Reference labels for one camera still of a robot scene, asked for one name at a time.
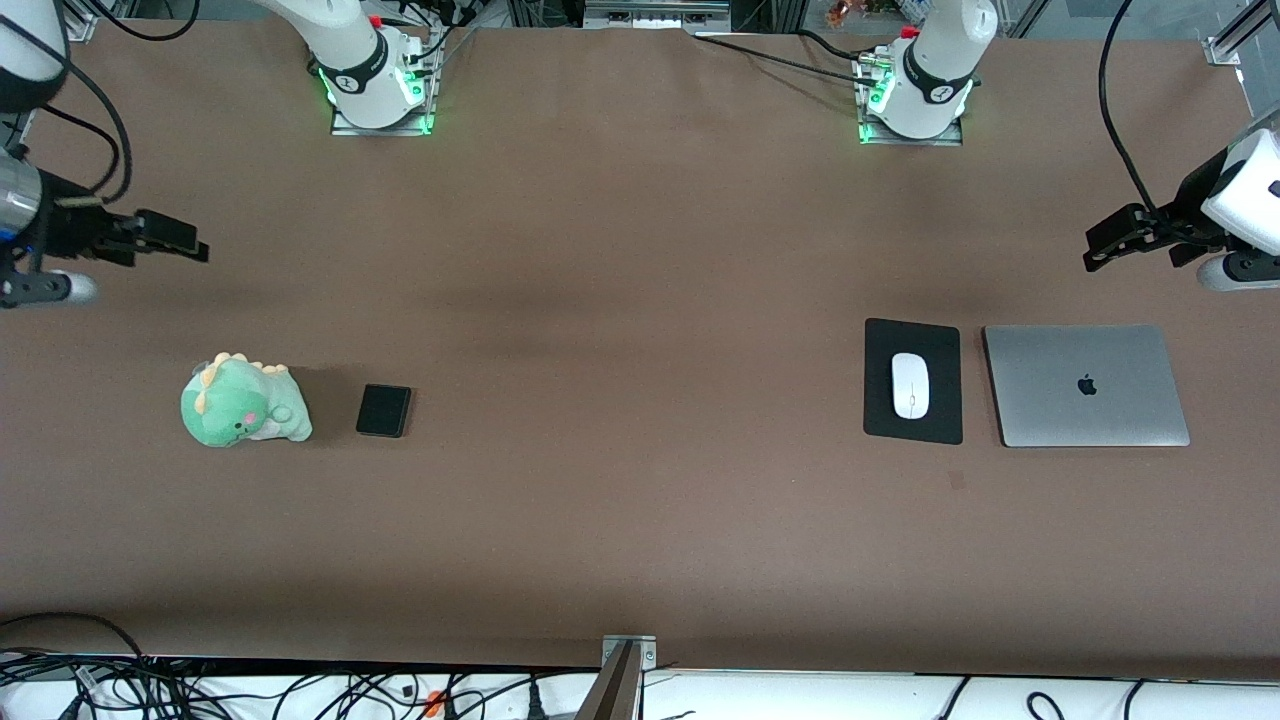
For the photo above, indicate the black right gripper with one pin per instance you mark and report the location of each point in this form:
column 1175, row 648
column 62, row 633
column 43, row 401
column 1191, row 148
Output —
column 68, row 232

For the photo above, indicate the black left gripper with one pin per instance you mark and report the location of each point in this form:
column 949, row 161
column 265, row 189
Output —
column 1192, row 208

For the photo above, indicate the white computer mouse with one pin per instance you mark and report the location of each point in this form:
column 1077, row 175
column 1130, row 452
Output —
column 910, row 385

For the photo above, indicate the black mouse pad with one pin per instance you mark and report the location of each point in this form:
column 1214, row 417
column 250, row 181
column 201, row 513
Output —
column 878, row 400

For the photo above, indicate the silver closed laptop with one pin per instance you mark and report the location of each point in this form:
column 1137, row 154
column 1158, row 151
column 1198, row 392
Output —
column 1085, row 385

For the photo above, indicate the green dinosaur plush toy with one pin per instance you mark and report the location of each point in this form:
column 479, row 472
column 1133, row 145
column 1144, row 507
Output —
column 240, row 400

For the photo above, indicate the silver metal equipment box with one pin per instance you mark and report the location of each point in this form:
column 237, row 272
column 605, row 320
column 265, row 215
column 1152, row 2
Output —
column 655, row 13

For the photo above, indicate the aluminium frame profile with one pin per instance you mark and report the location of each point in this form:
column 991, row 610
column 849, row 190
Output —
column 1235, row 45
column 80, row 25

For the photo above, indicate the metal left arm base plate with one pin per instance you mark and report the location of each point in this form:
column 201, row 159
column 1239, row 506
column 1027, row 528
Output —
column 910, row 140

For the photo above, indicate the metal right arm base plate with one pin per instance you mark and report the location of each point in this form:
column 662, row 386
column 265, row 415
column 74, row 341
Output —
column 382, row 129

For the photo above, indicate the metal table edge bracket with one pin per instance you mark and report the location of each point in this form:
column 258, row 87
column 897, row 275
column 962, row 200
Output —
column 645, row 650

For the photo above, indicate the dark camera mount post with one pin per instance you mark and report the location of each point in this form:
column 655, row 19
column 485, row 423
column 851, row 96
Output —
column 610, row 695

